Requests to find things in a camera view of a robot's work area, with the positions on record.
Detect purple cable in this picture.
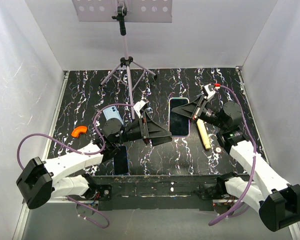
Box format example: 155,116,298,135
16,103,136,229
207,84,257,227

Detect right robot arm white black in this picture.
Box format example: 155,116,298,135
171,96,300,232

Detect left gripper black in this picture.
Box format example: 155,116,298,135
113,111,172,146

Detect aluminium front rail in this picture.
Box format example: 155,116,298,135
12,181,300,240

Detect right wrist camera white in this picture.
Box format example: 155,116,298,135
203,83,221,101

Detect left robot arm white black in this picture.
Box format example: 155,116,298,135
16,112,172,210

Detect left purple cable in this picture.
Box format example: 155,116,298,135
16,103,136,229

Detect black phone without case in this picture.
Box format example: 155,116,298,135
113,146,129,175

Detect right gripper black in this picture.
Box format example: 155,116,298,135
171,94,226,130

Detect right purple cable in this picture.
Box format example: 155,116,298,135
207,84,257,227

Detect music stand with tripod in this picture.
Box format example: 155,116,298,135
72,0,173,105

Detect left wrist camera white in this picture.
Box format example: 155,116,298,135
133,100,148,118

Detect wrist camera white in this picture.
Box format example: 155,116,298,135
133,100,148,118
203,83,221,101

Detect cream toy microphone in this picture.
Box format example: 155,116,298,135
196,119,212,150

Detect orange curved piece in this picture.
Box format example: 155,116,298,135
71,126,88,138

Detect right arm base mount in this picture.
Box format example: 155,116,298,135
191,183,239,202

